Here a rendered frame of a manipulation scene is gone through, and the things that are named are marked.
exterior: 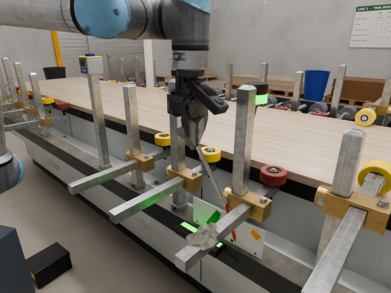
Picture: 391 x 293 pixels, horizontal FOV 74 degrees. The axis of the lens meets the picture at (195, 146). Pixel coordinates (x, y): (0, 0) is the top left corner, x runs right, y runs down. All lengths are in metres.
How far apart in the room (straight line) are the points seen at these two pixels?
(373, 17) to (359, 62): 1.01
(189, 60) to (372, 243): 0.71
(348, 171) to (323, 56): 7.70
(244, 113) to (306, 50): 7.80
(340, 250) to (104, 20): 0.56
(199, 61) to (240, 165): 0.29
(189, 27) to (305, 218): 0.69
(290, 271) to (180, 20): 0.69
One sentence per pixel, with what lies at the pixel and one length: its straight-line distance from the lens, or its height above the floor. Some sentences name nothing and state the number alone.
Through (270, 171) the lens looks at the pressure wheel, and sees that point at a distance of 0.84.
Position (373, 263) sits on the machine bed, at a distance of 0.97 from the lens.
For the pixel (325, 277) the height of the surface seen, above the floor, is 0.96.
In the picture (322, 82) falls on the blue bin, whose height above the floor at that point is 0.48.
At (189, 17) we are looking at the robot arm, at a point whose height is 1.32.
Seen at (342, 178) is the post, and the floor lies 1.01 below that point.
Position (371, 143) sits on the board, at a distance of 1.25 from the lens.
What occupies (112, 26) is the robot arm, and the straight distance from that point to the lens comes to 0.55.
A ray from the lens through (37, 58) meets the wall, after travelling 8.65.
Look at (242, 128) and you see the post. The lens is 0.68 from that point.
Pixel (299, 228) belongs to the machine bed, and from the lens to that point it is 0.99.
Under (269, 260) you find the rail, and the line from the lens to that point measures 0.83.
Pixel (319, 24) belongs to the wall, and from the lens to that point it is 8.36.
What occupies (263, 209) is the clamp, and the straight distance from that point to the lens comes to 0.73.
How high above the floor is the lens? 1.27
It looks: 21 degrees down
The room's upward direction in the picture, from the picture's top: straight up
